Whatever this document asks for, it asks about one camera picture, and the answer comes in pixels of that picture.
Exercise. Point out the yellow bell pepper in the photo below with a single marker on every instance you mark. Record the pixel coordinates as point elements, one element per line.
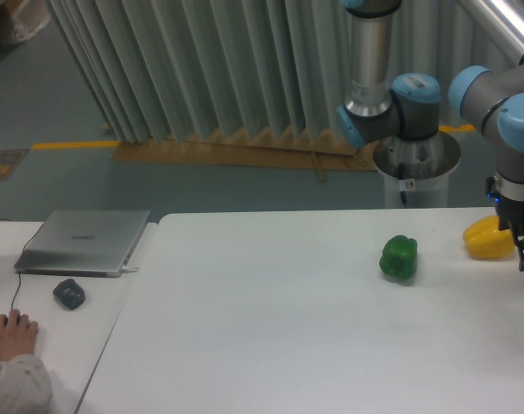
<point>484,241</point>

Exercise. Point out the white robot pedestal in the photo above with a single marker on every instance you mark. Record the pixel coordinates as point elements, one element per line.
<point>415,183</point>

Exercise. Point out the green bell pepper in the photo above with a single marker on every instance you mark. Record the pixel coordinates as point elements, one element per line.
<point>399,258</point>

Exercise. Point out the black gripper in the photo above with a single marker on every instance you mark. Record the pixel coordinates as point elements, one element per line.
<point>508,200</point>

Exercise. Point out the brown cardboard floor sheet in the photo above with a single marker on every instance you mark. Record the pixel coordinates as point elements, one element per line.
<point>323,154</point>

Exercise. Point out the pale green pleated curtain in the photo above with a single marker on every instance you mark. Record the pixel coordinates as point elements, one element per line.
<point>160,68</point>

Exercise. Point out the black computer mouse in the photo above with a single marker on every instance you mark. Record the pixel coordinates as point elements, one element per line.
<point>17,320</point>

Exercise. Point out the person's bare hand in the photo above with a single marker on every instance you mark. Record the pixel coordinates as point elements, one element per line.
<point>17,342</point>

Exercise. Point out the dark round desk gadget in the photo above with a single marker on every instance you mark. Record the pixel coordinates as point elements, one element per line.
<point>69,294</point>

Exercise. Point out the silver closed laptop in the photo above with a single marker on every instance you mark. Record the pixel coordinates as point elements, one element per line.
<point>97,243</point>

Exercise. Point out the beige sleeved forearm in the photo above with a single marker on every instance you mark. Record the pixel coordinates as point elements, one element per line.
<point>25,385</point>

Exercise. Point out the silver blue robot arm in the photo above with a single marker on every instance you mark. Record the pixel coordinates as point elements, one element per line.
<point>403,116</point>

